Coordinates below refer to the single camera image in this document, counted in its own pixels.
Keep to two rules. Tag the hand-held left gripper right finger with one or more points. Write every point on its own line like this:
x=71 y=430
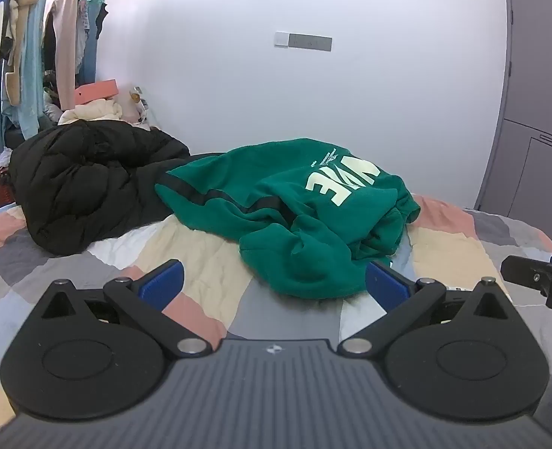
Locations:
x=388 y=285

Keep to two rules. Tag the green printed sweatshirt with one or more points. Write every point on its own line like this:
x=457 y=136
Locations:
x=276 y=196

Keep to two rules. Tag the black puffer jacket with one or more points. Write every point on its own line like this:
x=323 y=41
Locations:
x=84 y=177

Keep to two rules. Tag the cream cloth pile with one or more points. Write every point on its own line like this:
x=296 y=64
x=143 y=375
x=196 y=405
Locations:
x=91 y=111

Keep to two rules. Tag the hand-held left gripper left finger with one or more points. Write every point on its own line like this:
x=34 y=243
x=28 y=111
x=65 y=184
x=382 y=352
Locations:
x=161 y=285

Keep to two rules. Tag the wall switch panel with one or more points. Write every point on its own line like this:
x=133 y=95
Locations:
x=302 y=40

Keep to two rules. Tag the macaron print bag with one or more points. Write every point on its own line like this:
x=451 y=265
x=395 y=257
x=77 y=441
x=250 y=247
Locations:
x=140 y=105

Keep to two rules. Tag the pink box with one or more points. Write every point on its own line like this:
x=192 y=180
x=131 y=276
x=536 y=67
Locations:
x=97 y=91

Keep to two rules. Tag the patchwork quilt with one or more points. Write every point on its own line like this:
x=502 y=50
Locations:
x=210 y=252

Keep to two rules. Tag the grey door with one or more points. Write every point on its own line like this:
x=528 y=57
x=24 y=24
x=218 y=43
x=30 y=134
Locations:
x=533 y=79

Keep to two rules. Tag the row of hanging clothes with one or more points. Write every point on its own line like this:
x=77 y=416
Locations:
x=28 y=32

